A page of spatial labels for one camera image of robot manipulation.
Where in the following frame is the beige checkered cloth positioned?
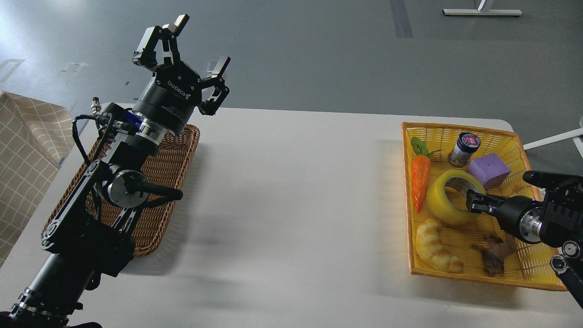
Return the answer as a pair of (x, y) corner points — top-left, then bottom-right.
(0, 91), (74, 263)

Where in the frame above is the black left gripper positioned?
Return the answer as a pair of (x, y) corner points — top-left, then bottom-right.
(133, 14), (231, 135)

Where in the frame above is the purple foam block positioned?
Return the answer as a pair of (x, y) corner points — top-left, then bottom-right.
(465, 153), (511, 190)

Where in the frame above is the yellow toy croissant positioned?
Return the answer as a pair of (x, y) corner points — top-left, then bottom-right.
(415, 219), (464, 273)

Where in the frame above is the orange toy carrot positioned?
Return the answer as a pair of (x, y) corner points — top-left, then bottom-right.
(410, 137), (441, 212)

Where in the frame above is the white table leg frame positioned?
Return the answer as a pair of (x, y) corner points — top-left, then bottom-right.
(442, 0), (523, 17)

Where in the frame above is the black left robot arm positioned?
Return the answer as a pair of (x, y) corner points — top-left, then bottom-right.
(1, 14), (230, 328)

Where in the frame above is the yellow tape roll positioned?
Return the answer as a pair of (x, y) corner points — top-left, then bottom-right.
(426, 169), (486, 226)

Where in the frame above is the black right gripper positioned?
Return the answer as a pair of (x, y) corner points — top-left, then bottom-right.
(465, 190), (542, 241)

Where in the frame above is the yellow plastic basket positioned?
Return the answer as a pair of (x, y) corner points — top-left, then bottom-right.
(401, 122), (566, 292)

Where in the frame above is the brown toy animal figure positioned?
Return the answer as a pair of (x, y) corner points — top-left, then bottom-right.
(470, 233), (518, 277)

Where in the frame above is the brown wicker basket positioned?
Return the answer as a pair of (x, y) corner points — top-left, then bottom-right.
(41, 124), (200, 257)

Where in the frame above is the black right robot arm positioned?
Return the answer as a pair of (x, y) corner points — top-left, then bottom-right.
(466, 170), (583, 305)

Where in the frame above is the small dark-lidded jar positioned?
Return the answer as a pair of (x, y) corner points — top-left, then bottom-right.
(448, 132), (481, 168)

